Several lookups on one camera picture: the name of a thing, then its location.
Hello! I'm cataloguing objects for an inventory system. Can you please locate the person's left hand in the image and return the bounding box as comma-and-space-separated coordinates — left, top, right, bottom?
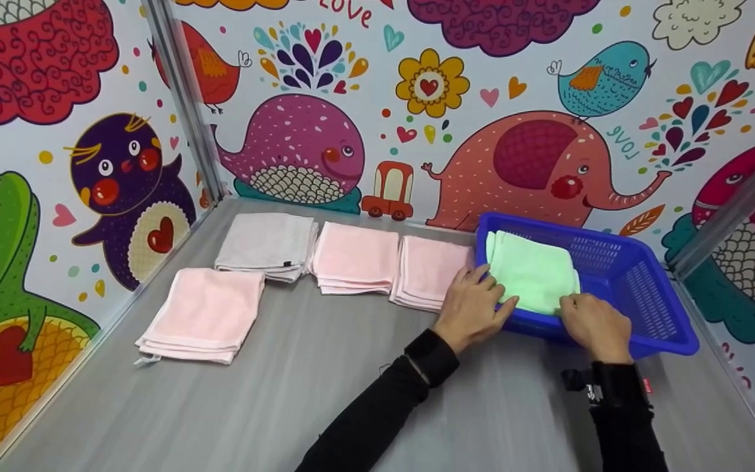
433, 264, 520, 355

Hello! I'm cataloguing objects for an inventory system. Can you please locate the person's right hand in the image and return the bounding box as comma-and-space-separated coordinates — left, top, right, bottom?
559, 293, 634, 365

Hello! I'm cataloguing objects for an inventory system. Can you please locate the light green towel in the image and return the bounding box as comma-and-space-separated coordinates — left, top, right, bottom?
486, 229, 581, 317

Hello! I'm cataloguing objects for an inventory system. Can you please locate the person's right forearm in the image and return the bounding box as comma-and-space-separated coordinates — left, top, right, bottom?
589, 401, 670, 472

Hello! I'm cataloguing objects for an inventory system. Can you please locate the person's left forearm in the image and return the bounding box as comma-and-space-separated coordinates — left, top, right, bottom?
295, 357, 432, 472

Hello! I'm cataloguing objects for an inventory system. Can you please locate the folded pink towel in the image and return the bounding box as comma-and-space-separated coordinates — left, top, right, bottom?
389, 235, 477, 313
134, 267, 266, 366
309, 221, 402, 296

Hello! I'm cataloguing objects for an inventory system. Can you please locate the blue plastic basket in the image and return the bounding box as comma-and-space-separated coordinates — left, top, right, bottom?
474, 211, 701, 360

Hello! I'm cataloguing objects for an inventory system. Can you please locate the black wrist band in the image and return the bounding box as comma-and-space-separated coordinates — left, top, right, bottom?
561, 361, 655, 411
405, 328, 461, 389

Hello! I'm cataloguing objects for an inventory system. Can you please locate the folded white towel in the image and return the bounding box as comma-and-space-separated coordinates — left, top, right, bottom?
214, 212, 320, 284

